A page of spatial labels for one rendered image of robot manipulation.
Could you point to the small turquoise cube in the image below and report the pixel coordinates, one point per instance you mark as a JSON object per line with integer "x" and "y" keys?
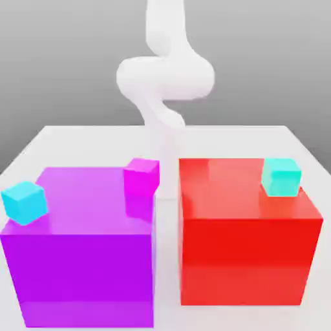
{"x": 281, "y": 177}

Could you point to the large red box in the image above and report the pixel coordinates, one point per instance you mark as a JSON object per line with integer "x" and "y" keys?
{"x": 243, "y": 248}

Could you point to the large purple box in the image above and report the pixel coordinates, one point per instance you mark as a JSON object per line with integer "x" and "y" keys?
{"x": 82, "y": 258}

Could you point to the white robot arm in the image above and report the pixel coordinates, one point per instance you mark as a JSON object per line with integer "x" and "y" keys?
{"x": 165, "y": 77}

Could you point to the small magenta cube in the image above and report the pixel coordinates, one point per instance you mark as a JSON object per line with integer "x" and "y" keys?
{"x": 141, "y": 178}

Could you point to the small blue cube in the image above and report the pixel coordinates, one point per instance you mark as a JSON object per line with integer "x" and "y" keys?
{"x": 24, "y": 203}

